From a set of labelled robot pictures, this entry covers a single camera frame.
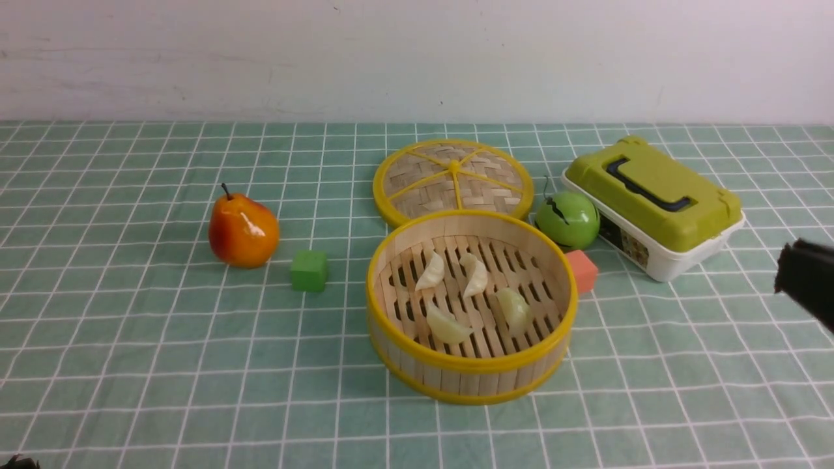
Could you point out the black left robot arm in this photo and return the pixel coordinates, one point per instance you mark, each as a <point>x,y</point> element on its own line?
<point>18,462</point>

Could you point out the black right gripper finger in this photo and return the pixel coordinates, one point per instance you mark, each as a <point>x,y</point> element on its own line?
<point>805,274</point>

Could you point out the orange foam cube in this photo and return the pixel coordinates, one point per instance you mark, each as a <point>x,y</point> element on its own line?
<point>584,271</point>

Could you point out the green white lunch box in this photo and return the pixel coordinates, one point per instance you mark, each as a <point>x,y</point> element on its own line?
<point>659,213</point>

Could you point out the white dumpling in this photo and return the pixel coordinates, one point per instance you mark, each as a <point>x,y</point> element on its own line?
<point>433,274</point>
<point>477,277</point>

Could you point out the green checkered tablecloth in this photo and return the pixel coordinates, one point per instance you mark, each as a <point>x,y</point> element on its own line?
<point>126,343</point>

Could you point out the pale green dumpling front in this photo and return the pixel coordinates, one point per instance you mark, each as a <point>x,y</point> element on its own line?
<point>515,310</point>

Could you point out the orange red toy pear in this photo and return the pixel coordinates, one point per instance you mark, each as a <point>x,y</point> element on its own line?
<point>242,232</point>

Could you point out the bamboo steamer tray yellow rim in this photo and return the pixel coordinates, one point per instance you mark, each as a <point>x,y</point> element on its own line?
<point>492,366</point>

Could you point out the green foam cube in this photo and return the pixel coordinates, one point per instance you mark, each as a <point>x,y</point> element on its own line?
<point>309,271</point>

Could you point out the green toy apple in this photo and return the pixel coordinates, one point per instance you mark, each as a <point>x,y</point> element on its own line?
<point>569,219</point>

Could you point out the woven bamboo steamer lid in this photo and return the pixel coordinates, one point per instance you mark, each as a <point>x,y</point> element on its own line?
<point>450,174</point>

